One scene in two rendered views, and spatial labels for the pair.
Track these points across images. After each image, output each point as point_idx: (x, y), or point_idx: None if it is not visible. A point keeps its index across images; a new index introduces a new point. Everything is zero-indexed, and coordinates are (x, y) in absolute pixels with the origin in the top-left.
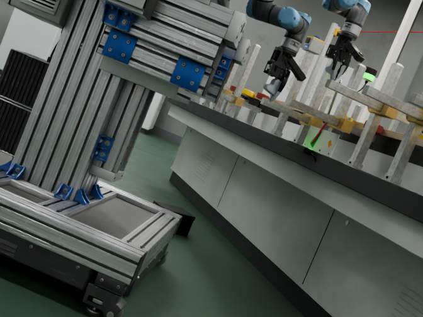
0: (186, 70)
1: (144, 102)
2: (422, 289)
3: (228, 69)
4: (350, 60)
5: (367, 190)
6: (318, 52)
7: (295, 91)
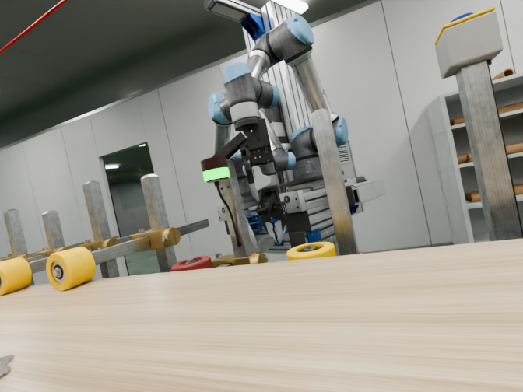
0: None
1: None
2: None
3: (286, 222)
4: (241, 157)
5: None
6: (448, 63)
7: (481, 188)
